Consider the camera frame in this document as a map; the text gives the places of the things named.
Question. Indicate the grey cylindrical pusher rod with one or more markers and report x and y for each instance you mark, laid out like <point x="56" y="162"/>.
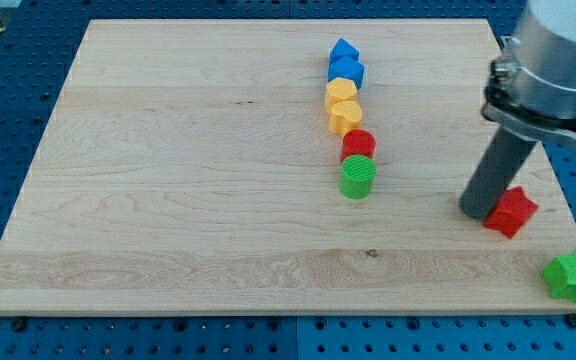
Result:
<point x="504" y="156"/>

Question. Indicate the red star block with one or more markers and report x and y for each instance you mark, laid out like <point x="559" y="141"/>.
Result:
<point x="513" y="210"/>

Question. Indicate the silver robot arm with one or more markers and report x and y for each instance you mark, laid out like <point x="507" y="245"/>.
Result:
<point x="531" y="95"/>

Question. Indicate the green star block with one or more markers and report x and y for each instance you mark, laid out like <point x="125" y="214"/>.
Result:
<point x="560" y="275"/>

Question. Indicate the red cylinder block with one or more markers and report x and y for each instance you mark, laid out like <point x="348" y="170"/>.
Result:
<point x="357" y="142"/>

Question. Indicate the green cylinder block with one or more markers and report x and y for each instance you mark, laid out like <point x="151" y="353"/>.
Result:
<point x="357" y="176"/>

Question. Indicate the yellow heart block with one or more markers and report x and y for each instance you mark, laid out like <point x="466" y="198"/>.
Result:
<point x="345" y="116"/>

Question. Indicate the yellow hexagon block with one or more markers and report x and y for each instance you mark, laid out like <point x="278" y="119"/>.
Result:
<point x="338" y="90"/>

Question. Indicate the blue cube block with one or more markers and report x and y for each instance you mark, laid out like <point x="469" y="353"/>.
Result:
<point x="347" y="68"/>

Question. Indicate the blue triangle block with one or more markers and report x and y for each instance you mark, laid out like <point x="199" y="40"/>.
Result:
<point x="341" y="49"/>

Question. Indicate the wooden board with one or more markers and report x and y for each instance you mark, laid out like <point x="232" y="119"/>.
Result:
<point x="188" y="169"/>

